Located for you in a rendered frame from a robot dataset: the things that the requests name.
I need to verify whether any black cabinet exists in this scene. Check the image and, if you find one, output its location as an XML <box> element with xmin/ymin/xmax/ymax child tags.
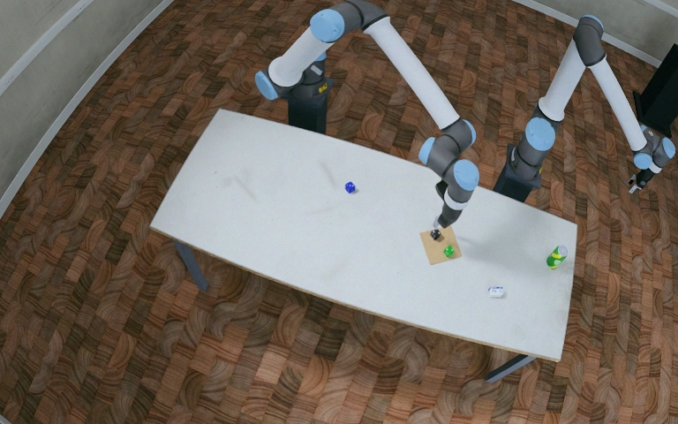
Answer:
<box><xmin>632</xmin><ymin>43</ymin><xmax>678</xmax><ymax>140</ymax></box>

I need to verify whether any tan square mat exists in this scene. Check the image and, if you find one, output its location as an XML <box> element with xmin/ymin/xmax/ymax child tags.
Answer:
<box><xmin>419</xmin><ymin>225</ymin><xmax>463</xmax><ymax>266</ymax></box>

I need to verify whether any green and yellow can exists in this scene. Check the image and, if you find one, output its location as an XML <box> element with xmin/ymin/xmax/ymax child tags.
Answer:
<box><xmin>546</xmin><ymin>245</ymin><xmax>569</xmax><ymax>270</ymax></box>

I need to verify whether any white table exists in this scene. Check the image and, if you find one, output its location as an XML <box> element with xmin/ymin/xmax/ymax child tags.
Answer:
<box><xmin>149</xmin><ymin>108</ymin><xmax>578</xmax><ymax>383</ymax></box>

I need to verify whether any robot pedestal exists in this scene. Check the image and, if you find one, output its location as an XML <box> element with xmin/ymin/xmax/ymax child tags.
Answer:
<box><xmin>492</xmin><ymin>144</ymin><xmax>542</xmax><ymax>203</ymax></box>
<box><xmin>284</xmin><ymin>78</ymin><xmax>335</xmax><ymax>134</ymax></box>

